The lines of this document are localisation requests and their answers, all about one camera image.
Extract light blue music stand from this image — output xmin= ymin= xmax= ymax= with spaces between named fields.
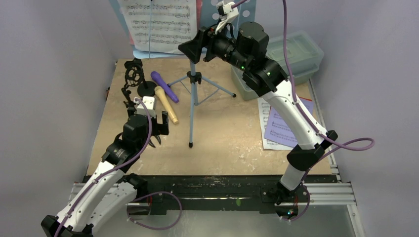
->
xmin=109 ymin=0 xmax=256 ymax=148

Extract purple toy microphone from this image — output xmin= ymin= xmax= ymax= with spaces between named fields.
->
xmin=150 ymin=71 xmax=179 ymax=103

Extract black round-base microphone stand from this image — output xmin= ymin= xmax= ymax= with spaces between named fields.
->
xmin=131 ymin=58 xmax=157 ymax=97

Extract lavender sheet music page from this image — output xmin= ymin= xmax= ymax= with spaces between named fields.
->
xmin=264 ymin=106 xmax=297 ymax=149

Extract black tripod microphone stand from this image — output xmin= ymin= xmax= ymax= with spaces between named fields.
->
xmin=121 ymin=60 xmax=144 ymax=117

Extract red folder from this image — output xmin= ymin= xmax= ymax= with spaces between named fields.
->
xmin=299 ymin=97 xmax=312 ymax=102

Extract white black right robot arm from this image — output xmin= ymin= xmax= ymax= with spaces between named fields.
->
xmin=178 ymin=22 xmax=338 ymax=204

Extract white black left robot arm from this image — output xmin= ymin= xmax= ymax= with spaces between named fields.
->
xmin=41 ymin=111 xmax=169 ymax=237

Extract black pliers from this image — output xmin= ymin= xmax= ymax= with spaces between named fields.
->
xmin=148 ymin=135 xmax=162 ymax=148

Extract translucent green storage box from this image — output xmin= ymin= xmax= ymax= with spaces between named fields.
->
xmin=231 ymin=31 xmax=324 ymax=101

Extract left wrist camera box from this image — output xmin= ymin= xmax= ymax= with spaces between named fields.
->
xmin=134 ymin=96 xmax=156 ymax=118

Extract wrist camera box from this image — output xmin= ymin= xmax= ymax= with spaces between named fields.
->
xmin=134 ymin=96 xmax=156 ymax=118
xmin=214 ymin=0 xmax=239 ymax=35

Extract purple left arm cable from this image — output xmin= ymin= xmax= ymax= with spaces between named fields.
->
xmin=57 ymin=97 xmax=154 ymax=237

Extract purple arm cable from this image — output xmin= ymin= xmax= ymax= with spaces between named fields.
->
xmin=57 ymin=97 xmax=154 ymax=237
xmin=230 ymin=0 xmax=376 ymax=184

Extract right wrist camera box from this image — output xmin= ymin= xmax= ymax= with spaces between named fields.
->
xmin=214 ymin=0 xmax=239 ymax=35

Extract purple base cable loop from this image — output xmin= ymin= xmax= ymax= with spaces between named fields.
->
xmin=126 ymin=192 xmax=183 ymax=231

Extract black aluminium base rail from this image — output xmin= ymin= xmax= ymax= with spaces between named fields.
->
xmin=70 ymin=175 xmax=357 ymax=217

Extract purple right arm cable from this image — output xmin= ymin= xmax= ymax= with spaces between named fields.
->
xmin=230 ymin=0 xmax=376 ymax=184

